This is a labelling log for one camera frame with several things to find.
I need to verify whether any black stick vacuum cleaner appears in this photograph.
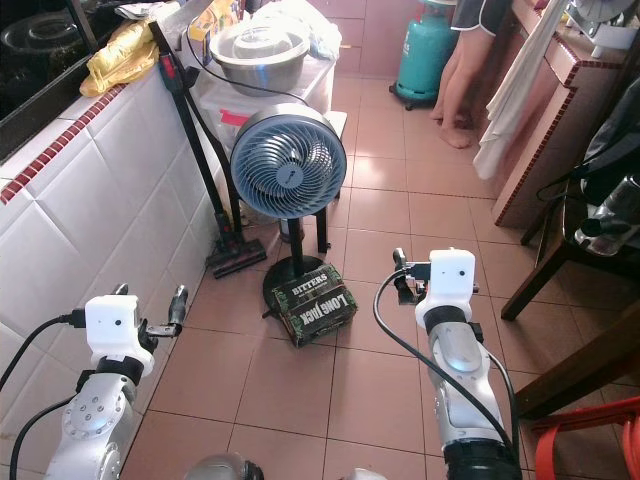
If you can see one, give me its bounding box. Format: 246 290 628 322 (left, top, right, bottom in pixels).
150 22 269 279

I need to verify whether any black green printed carton box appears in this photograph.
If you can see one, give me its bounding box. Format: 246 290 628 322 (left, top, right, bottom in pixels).
278 265 358 348

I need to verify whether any dark wooden chair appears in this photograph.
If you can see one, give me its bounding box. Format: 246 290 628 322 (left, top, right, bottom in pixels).
500 170 640 321

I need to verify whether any blue grey standing fan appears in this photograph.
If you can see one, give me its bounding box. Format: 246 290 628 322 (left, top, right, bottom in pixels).
230 103 349 313

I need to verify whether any grey robot left leg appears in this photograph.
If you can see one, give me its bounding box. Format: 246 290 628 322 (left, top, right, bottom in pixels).
188 453 266 480

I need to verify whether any white hanging towel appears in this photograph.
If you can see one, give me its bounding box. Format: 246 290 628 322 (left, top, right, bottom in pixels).
473 0 571 181

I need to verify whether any brown wooden table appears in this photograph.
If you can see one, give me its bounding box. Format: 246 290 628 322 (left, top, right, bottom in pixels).
515 300 640 421

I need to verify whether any barefoot person in shorts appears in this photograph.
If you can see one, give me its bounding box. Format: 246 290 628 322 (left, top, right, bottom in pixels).
432 0 516 149

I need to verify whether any clear plastic bottle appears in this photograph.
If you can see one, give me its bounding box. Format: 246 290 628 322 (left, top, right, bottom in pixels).
573 180 640 256

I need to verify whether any brown tiled kitchen counter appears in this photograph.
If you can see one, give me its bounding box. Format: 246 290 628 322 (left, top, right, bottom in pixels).
490 0 640 229

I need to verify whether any teal gas cylinder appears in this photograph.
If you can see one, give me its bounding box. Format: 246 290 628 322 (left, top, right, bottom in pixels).
393 0 459 109

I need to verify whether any red plastic stool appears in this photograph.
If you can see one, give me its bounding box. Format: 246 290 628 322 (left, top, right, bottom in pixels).
530 395 640 480

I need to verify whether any white storage cabinet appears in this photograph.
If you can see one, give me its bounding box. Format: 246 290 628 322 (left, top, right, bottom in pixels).
188 50 349 253

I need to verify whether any yellow plastic bag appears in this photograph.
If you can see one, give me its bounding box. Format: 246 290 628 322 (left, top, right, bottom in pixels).
80 20 161 98

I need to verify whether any large lidded steel bowl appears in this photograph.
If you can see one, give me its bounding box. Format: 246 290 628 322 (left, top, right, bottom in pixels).
208 18 311 96

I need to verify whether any black bag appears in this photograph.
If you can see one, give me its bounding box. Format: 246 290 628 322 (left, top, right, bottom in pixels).
582 85 640 201

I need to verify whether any white plastic bag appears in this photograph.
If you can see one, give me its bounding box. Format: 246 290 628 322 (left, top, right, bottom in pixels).
260 0 346 61

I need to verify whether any yellow snack packet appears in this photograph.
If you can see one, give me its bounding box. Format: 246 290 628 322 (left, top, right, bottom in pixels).
188 0 241 41

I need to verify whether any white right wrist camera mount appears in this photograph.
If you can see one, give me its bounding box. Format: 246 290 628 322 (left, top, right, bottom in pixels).
417 248 478 329

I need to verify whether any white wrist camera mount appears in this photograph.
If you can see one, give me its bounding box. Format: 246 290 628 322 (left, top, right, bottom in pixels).
82 293 156 371
417 248 478 329

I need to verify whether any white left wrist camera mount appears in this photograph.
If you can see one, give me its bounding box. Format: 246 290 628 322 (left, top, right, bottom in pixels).
82 293 156 371

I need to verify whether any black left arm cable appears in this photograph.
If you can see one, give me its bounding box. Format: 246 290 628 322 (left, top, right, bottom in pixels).
10 398 76 480

